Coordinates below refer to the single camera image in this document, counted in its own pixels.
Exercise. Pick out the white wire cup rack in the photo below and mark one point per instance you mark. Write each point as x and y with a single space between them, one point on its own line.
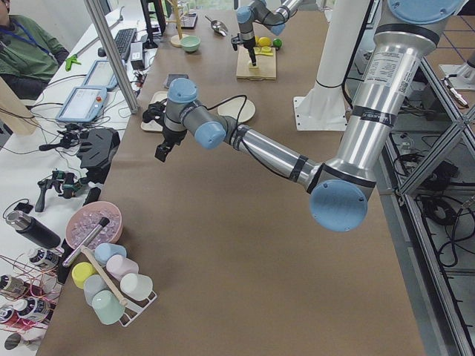
134 308

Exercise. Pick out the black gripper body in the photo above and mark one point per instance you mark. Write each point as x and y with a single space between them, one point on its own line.
173 136
249 46

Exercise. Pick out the upper whole lemon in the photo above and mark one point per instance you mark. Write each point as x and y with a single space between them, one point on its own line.
264 42

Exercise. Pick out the yellow cup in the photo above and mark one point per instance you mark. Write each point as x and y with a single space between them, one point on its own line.
81 272

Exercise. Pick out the wooden mug tree stand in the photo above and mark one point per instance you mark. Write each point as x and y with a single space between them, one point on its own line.
176 40

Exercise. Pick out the pink bowl of ice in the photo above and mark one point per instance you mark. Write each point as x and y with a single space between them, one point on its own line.
88 217

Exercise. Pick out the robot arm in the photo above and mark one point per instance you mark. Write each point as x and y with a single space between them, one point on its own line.
339 188
258 12

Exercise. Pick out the black keyboard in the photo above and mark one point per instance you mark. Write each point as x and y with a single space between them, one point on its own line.
123 40

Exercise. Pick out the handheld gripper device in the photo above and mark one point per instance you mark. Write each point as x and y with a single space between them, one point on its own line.
64 184

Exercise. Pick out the mint green cup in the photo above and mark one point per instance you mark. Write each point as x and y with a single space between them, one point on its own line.
107 307

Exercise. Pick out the grey round plate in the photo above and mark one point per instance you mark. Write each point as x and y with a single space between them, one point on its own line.
238 108

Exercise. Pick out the far teach pendant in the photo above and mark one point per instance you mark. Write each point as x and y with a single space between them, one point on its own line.
101 74

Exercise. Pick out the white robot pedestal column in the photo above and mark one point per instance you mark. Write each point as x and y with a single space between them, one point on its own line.
348 19

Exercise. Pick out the silver metal scoop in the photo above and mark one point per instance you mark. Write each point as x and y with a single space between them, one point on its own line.
217 26

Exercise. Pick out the wooden rack handle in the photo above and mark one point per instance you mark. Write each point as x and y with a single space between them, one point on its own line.
90 256

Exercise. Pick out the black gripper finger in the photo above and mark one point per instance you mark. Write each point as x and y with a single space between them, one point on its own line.
252 61
162 151

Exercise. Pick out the grey folded cloth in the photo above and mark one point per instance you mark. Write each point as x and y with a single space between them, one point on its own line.
172 76

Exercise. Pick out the metal scoop black tip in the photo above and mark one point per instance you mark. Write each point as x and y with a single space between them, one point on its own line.
103 222

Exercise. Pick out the cream rabbit tray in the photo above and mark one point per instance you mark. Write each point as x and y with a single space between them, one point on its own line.
153 126

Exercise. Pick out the white cup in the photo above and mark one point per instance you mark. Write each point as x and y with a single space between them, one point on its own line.
136 286

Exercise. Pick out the grey cup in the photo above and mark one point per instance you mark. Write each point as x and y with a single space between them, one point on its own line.
92 286

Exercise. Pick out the green plastic clamp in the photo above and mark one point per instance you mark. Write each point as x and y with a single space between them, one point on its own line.
70 61

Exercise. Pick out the pink cup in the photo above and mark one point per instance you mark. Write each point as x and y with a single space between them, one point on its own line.
118 266

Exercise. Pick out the black thermos bottle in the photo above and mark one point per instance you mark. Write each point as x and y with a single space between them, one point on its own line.
33 230

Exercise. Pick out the green bowl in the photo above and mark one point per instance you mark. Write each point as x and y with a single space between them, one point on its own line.
190 44

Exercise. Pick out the blue cup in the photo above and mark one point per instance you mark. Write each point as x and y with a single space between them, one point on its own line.
104 251

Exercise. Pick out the teach pendant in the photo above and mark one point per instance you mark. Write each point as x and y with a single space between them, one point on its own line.
101 74
83 104

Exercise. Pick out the near teach pendant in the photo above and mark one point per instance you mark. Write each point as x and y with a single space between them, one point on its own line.
83 104

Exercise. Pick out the bamboo cutting board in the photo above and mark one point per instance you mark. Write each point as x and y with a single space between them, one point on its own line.
267 65

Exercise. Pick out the green lime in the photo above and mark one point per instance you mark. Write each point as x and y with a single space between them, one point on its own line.
277 43

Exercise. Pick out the aluminium frame post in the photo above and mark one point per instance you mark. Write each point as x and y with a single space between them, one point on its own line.
100 23

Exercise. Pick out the black plastic stand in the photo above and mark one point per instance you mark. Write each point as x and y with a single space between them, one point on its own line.
96 151

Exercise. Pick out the person in green shirt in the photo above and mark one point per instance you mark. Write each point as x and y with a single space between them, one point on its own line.
30 56

